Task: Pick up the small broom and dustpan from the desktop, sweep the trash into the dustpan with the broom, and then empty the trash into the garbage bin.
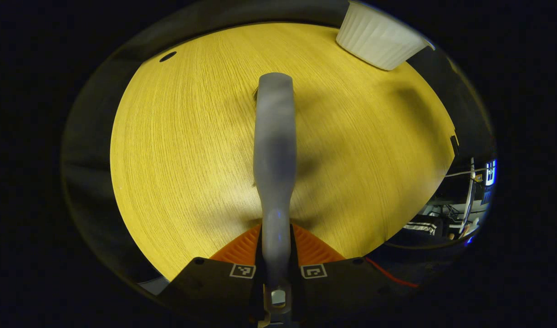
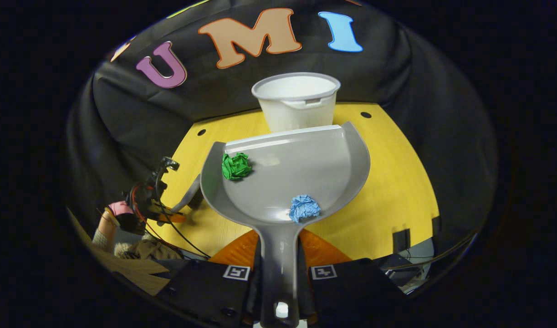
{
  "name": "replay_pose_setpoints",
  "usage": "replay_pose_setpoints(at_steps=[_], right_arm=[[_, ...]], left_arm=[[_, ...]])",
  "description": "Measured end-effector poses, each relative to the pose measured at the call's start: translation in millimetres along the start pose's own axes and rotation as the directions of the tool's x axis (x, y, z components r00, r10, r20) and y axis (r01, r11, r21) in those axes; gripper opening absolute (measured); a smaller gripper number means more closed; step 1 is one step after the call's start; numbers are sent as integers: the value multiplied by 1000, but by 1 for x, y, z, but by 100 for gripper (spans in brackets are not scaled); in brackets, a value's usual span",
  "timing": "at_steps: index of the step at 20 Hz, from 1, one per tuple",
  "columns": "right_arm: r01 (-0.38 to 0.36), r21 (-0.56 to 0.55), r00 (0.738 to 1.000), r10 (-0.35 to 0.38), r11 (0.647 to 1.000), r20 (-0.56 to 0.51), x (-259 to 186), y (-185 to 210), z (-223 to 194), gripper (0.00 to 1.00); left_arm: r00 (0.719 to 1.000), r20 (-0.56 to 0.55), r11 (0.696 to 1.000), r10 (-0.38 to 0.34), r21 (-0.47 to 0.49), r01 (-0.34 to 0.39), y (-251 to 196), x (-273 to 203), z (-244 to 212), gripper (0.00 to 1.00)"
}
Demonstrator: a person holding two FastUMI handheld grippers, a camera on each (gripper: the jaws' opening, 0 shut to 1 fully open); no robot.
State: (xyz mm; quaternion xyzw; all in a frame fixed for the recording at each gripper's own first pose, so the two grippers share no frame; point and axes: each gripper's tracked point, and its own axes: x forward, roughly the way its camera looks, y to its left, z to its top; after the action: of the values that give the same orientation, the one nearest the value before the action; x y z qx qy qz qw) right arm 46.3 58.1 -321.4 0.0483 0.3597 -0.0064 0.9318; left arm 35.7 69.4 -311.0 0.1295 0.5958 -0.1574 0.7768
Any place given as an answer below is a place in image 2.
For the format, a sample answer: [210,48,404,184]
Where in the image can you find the white ribbed garbage bin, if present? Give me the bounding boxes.
[251,72,342,133]

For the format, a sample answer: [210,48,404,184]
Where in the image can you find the blue paper ball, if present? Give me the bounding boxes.
[289,195,322,224]

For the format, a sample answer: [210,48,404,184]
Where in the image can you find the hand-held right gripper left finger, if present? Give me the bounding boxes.
[156,229,262,328]

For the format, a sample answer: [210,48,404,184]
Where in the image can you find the green paper ball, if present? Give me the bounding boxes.
[221,152,253,181]

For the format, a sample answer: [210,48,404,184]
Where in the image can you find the grey plastic dustpan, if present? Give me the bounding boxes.
[200,121,371,328]

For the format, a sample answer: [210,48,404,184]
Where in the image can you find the black backdrop cloth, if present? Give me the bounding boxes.
[64,0,500,256]

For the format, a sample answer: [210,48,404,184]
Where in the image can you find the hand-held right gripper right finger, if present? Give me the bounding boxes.
[298,228,409,325]

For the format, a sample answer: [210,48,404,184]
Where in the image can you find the brown fleece-lined jacket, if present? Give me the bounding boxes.
[114,238,184,261]

